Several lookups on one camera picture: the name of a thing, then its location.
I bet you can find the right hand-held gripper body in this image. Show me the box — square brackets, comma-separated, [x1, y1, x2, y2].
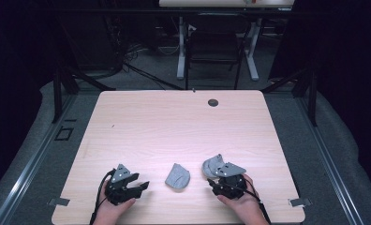
[211, 162, 248, 200]

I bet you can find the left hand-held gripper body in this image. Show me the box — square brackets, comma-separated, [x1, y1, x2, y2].
[104, 163, 144, 206]

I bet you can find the grey ankle sock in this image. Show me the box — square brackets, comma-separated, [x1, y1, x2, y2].
[201, 153, 227, 180]
[164, 162, 191, 190]

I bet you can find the person's right hand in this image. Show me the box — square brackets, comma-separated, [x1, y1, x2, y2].
[216, 173, 262, 219]

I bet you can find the person's left hand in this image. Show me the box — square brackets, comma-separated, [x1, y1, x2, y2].
[94, 186, 137, 220]

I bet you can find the black metal stand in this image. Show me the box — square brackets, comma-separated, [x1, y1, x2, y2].
[52, 60, 116, 124]
[261, 62, 319, 128]

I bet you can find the white-legged desk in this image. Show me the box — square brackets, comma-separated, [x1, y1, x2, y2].
[158, 0, 296, 82]

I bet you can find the black chair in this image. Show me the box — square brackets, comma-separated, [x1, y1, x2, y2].
[184, 13, 249, 91]

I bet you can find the dark curtain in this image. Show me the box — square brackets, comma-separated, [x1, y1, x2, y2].
[0, 0, 56, 198]
[268, 0, 371, 192]

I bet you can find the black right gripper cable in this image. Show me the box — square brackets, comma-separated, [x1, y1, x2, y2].
[236, 177, 273, 225]

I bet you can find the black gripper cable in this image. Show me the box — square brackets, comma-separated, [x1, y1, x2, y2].
[89, 168, 116, 225]
[236, 177, 273, 225]

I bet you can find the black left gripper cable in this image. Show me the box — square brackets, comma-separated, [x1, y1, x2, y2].
[89, 168, 116, 225]

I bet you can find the grey metal table bracket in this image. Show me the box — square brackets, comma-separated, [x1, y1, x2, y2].
[47, 197, 71, 207]
[288, 197, 313, 208]

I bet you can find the aluminium floor rail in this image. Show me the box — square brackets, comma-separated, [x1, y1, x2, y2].
[0, 93, 79, 225]
[295, 93, 366, 225]

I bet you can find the black floor cable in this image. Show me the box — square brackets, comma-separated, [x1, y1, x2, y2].
[123, 61, 186, 91]

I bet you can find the white floor cable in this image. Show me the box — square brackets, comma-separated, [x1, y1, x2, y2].
[156, 45, 181, 56]

